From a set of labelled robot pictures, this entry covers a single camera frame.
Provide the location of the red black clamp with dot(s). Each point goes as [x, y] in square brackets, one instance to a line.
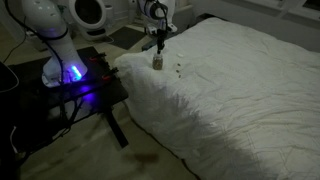
[96, 57]
[110, 74]

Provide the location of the dark floor mat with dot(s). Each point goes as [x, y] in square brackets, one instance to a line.
[125, 37]

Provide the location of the small glass jar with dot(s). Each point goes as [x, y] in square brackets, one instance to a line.
[157, 62]

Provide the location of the white quilted duvet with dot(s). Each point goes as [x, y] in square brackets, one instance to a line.
[216, 116]

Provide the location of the black robot table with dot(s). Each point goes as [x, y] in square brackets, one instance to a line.
[110, 90]

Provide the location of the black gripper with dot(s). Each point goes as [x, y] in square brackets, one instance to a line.
[161, 35]

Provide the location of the small white jar lid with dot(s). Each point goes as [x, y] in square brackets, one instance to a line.
[180, 55]

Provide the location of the white armchair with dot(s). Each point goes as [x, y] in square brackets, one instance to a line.
[185, 16]

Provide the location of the round white litter box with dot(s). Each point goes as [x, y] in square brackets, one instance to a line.
[108, 16]

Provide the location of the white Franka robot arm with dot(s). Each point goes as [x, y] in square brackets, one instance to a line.
[50, 20]

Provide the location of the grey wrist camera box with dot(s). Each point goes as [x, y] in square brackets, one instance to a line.
[151, 30]

